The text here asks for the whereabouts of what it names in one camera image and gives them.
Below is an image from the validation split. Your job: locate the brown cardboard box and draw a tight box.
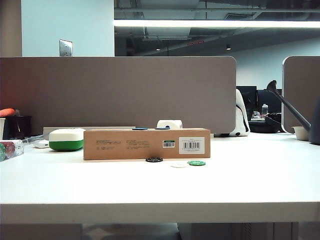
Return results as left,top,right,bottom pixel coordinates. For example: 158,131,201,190
83,128,211,161

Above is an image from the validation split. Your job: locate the clear acrylic chip tray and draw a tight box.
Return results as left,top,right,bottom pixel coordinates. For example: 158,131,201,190
0,134,45,163

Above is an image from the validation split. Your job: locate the white chip stack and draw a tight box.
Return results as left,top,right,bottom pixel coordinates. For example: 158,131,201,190
12,139,25,156

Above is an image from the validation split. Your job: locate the red chip stack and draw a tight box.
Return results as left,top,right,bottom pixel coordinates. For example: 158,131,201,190
4,141,17,159

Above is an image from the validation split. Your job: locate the wide gray desk divider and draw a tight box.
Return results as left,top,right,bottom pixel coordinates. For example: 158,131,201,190
0,56,238,136

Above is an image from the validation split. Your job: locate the white black plush toy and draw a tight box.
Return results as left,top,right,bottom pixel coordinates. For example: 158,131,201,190
228,88,251,137

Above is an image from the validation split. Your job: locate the black computer monitor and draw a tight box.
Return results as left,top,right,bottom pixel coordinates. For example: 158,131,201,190
236,85,258,119
256,88,284,121

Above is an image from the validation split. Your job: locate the black bag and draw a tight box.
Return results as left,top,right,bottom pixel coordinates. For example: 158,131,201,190
248,112,284,134

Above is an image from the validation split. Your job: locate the ceiling light strip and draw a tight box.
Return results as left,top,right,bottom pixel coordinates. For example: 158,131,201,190
113,19,320,29

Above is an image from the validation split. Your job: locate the white earbuds case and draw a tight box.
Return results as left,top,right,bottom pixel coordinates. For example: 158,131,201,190
32,139,50,149

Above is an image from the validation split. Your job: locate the black mesh pen holder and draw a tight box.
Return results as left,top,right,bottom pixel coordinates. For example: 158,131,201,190
4,115,33,141

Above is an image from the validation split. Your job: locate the white bowl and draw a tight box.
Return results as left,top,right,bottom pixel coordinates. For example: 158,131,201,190
291,125,311,142

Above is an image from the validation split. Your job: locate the white-edged gray desk divider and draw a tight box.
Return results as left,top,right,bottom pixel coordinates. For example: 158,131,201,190
282,55,320,134

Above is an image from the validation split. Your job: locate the orange cloth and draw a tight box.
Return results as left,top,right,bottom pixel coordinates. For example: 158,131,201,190
0,107,17,118

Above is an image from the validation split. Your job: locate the dark gray watering can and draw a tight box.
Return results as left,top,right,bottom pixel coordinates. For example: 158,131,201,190
266,79,320,146

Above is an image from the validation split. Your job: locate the beige paper cup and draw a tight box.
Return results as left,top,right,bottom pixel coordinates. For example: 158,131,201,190
0,117,7,141

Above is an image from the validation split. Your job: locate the metal wall switch plate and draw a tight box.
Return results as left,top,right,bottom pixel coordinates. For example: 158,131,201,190
58,39,73,58

